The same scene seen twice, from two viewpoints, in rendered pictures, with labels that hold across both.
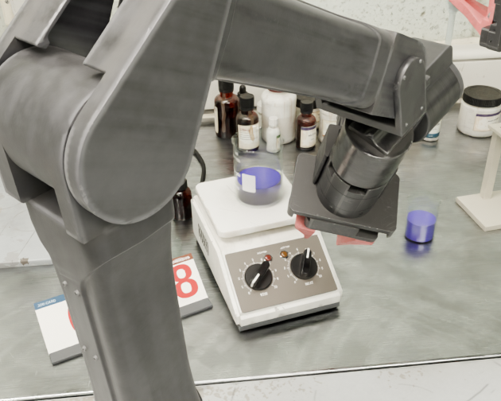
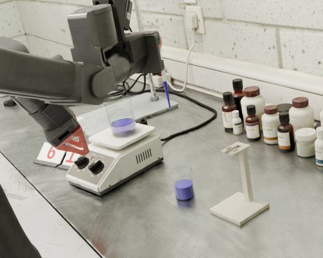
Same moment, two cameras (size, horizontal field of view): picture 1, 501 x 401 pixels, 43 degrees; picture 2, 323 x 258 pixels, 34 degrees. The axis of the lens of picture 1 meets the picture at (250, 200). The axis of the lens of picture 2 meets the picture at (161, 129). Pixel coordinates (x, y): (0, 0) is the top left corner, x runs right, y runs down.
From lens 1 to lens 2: 1.17 m
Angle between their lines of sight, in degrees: 61
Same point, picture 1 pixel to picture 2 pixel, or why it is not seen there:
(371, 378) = (56, 218)
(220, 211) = (104, 132)
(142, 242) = not seen: outside the picture
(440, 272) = (152, 211)
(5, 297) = not seen: hidden behind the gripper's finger
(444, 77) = not seen: hidden behind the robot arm
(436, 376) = (64, 232)
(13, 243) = (94, 125)
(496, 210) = (235, 207)
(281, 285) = (85, 170)
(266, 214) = (109, 139)
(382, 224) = (48, 137)
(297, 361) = (58, 200)
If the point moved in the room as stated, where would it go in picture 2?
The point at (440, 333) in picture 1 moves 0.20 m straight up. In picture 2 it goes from (97, 225) to (74, 132)
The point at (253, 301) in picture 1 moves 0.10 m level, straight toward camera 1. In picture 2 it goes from (73, 171) to (31, 186)
